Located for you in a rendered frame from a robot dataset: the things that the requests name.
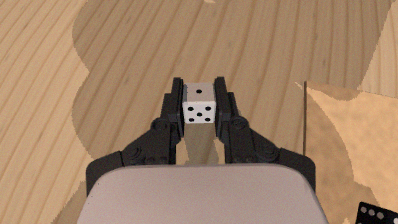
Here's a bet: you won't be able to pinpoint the tan flat mat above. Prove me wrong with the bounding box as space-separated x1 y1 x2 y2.
303 81 398 224

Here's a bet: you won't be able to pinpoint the grey die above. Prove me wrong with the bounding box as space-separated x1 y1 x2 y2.
182 83 216 123

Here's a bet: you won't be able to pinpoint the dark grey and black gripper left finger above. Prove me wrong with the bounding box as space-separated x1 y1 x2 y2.
86 77 185 197

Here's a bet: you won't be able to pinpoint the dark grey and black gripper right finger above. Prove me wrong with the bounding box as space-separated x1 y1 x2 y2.
214 77 316 194

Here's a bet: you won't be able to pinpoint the black die with white pips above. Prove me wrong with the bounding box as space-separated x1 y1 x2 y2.
355 201 398 224

